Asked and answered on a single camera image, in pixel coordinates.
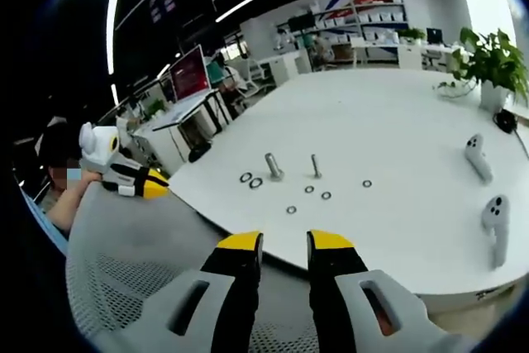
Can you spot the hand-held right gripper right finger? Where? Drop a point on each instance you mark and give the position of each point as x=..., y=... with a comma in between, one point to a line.
x=330, y=287

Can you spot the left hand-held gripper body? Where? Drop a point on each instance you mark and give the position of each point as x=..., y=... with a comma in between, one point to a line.
x=97, y=150

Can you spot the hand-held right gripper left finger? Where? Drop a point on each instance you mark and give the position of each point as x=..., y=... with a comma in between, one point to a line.
x=231, y=287

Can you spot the small steel washer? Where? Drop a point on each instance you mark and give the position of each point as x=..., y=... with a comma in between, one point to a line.
x=326, y=195
x=367, y=183
x=292, y=209
x=309, y=189

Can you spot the thin steel threaded stud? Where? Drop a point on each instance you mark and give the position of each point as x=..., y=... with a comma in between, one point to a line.
x=316, y=166

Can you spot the large steel threaded stud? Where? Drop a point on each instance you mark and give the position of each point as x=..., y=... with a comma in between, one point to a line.
x=273, y=167

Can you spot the person's head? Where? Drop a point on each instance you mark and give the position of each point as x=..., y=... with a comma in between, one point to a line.
x=58, y=142

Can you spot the grey mesh office chair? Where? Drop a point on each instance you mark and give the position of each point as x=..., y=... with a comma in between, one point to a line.
x=136, y=245

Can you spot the leafy desk plant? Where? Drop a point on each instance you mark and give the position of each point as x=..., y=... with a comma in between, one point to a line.
x=155, y=107

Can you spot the white standing desk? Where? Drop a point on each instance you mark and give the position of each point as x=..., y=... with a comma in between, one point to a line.
x=186, y=111

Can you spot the monitor with red screen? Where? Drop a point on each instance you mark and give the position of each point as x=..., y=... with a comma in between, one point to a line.
x=189, y=75

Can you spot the curved ceiling light strip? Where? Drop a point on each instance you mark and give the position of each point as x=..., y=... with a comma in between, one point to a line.
x=113, y=18

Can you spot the white office chair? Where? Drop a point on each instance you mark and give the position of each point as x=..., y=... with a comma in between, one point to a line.
x=256, y=72

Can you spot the white handheld controller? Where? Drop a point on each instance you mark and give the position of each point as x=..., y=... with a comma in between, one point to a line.
x=497, y=225
x=478, y=158

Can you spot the black monitor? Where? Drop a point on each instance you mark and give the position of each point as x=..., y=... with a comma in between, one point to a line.
x=301, y=22

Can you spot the white storage shelves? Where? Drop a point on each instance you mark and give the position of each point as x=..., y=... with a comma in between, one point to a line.
x=363, y=24

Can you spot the small green potted plant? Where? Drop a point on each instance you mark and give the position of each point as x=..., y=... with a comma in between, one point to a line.
x=411, y=33

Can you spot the green plant in white pot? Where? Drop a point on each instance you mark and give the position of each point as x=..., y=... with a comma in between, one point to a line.
x=492, y=63

